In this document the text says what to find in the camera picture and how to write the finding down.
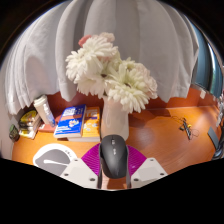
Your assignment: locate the flat red book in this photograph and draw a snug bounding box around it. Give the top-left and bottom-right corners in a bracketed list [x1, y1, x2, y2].
[38, 121, 58, 133]

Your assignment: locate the white and grey mouse pad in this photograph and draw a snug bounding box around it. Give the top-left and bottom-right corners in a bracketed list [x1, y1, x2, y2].
[32, 143, 78, 177]

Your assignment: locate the window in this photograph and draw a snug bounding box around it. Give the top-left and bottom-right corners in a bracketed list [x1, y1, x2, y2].
[193, 26, 224, 99]

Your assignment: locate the stack of yellow-black books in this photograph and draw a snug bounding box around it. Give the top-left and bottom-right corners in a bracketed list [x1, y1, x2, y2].
[18, 109, 43, 140]

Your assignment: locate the green mug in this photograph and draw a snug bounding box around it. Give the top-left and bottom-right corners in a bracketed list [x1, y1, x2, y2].
[8, 123, 21, 143]

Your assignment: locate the white tumbler cup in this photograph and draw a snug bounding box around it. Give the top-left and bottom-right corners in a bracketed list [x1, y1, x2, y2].
[32, 94, 54, 128]

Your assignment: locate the white curtain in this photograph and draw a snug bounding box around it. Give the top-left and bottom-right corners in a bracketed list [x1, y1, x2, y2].
[4, 0, 200, 116]

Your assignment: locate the dark chair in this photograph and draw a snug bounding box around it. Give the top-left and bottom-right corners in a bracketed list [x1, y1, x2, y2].
[207, 125, 224, 160]

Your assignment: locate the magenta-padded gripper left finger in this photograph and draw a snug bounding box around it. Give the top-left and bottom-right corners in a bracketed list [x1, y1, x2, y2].
[59, 143, 103, 190]

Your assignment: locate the white artificial flower bunch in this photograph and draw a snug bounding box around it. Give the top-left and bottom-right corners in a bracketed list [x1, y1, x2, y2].
[64, 31, 159, 114]

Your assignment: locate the blue book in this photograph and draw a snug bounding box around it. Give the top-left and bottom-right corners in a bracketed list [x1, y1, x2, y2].
[53, 104, 87, 139]

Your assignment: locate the black computer mouse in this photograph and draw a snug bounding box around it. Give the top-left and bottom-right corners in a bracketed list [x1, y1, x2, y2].
[98, 134, 130, 179]

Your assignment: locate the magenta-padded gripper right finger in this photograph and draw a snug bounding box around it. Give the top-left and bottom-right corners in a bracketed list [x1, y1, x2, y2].
[125, 144, 169, 190]

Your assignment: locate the orange book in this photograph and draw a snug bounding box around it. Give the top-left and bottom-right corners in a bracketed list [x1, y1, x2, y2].
[68, 106, 102, 143]

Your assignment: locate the clear spray bottle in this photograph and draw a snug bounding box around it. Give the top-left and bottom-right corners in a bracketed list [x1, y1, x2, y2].
[44, 105, 57, 128]

